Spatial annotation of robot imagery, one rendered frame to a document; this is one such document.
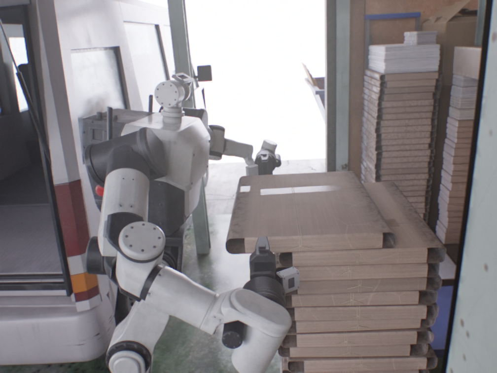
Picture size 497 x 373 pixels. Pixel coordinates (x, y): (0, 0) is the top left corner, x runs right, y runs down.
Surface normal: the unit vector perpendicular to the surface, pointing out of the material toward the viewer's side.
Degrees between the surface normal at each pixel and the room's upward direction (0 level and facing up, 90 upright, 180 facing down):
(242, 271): 0
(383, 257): 90
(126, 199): 31
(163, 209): 99
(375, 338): 90
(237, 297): 26
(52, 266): 0
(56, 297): 0
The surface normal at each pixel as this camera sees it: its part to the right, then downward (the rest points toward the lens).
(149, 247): 0.28, -0.70
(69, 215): 0.29, 0.21
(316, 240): -0.04, 0.33
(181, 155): 0.61, 0.23
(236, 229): -0.06, -0.94
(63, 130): 0.72, -0.05
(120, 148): -0.26, -0.65
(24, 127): 0.99, -0.08
